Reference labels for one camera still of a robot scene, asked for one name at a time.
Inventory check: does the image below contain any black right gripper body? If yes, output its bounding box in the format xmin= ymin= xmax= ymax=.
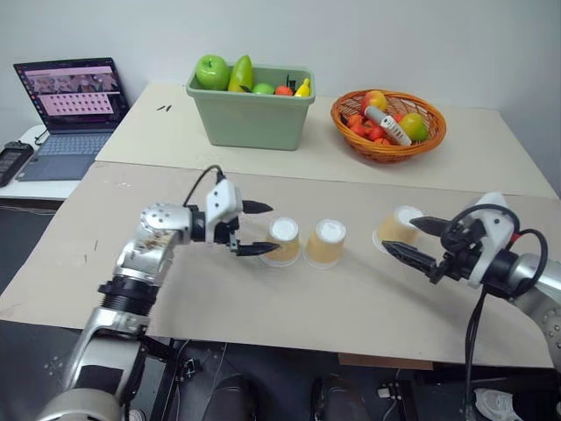
xmin=429 ymin=216 xmax=488 ymax=285

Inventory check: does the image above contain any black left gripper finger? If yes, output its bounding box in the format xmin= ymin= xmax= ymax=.
xmin=242 ymin=199 xmax=274 ymax=217
xmin=236 ymin=241 xmax=281 ymax=258

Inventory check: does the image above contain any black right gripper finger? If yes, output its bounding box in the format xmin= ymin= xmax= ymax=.
xmin=408 ymin=215 xmax=451 ymax=239
xmin=381 ymin=239 xmax=439 ymax=275

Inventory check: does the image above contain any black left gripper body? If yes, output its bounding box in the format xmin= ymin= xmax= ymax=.
xmin=213 ymin=199 xmax=247 ymax=256

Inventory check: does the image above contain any tan paper cup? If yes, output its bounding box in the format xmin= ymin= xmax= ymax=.
xmin=372 ymin=204 xmax=426 ymax=255
xmin=259 ymin=216 xmax=303 ymax=268
xmin=303 ymin=218 xmax=348 ymax=270

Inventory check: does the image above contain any green plastic bin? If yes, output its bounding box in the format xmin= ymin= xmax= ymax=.
xmin=185 ymin=65 xmax=318 ymax=152

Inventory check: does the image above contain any orange wicker basket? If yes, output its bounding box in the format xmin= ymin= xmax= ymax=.
xmin=330 ymin=89 xmax=448 ymax=165

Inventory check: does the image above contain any green yellow toy apple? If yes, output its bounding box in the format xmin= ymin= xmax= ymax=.
xmin=397 ymin=112 xmax=430 ymax=143

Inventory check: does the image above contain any white marker pen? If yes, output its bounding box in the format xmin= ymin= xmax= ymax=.
xmin=364 ymin=104 xmax=414 ymax=147

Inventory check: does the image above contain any red toy fruit pile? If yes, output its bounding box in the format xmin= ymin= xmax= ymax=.
xmin=347 ymin=112 xmax=403 ymax=146

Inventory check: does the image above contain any green yellow toy mango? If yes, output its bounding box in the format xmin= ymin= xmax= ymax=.
xmin=226 ymin=54 xmax=256 ymax=94

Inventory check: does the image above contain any white power adapter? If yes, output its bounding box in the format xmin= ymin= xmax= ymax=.
xmin=377 ymin=382 xmax=402 ymax=401

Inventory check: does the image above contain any red yellow toy peach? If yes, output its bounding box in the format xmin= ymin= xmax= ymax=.
xmin=360 ymin=89 xmax=389 ymax=113

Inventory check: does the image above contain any white shoe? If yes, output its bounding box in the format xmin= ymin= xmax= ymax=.
xmin=473 ymin=387 xmax=517 ymax=421

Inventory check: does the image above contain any dark rounded shape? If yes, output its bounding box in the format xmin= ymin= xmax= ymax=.
xmin=309 ymin=374 xmax=366 ymax=421
xmin=209 ymin=374 xmax=260 ymax=421

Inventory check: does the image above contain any open grey laptop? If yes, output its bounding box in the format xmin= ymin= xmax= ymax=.
xmin=12 ymin=56 xmax=131 ymax=182

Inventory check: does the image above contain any white side table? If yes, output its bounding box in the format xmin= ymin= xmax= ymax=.
xmin=0 ymin=124 xmax=82 ymax=202

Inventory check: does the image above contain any black handheld controller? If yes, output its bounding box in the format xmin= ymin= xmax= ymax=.
xmin=0 ymin=139 xmax=36 ymax=189

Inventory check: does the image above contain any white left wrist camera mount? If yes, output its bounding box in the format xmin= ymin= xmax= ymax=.
xmin=204 ymin=178 xmax=244 ymax=245

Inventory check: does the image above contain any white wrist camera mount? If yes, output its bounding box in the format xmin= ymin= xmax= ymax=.
xmin=463 ymin=191 xmax=522 ymax=289
xmin=204 ymin=178 xmax=244 ymax=245

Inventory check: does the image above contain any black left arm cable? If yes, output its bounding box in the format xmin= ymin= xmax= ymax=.
xmin=182 ymin=164 xmax=227 ymax=208

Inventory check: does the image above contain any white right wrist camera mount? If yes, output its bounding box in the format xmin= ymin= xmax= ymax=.
xmin=463 ymin=191 xmax=522 ymax=289

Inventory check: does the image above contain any black table frame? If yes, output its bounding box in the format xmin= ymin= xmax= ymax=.
xmin=140 ymin=336 xmax=229 ymax=421

